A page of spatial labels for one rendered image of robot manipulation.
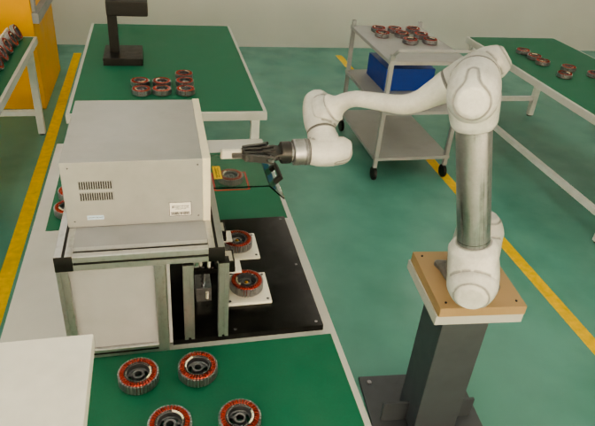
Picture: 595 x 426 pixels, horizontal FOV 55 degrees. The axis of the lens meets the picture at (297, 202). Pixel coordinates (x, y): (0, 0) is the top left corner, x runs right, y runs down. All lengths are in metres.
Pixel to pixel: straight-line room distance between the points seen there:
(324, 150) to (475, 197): 0.52
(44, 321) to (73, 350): 0.78
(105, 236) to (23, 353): 0.52
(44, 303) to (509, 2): 7.13
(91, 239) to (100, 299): 0.17
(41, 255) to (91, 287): 0.62
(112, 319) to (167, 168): 0.46
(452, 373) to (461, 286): 0.64
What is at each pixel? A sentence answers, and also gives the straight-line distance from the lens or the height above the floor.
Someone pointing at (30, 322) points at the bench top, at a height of 0.75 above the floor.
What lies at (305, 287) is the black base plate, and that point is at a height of 0.77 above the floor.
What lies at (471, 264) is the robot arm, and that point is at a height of 1.03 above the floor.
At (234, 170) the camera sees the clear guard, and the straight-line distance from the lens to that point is 2.07.
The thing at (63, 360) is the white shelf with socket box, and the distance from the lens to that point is 1.20.
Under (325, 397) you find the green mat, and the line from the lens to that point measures 1.71.
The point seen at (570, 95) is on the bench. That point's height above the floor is 0.75.
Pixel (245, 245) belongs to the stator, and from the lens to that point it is 2.11.
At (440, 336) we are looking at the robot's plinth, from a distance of 2.22.
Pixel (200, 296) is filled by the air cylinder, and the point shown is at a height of 0.79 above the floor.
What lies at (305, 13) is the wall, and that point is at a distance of 7.23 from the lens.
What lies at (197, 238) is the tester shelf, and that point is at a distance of 1.63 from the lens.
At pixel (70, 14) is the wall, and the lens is 7.09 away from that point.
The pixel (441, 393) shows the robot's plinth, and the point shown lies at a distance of 2.47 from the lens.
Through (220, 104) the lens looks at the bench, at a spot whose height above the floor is 0.75.
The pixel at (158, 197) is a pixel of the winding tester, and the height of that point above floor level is 1.20.
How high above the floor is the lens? 2.05
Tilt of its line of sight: 31 degrees down
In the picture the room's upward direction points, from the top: 5 degrees clockwise
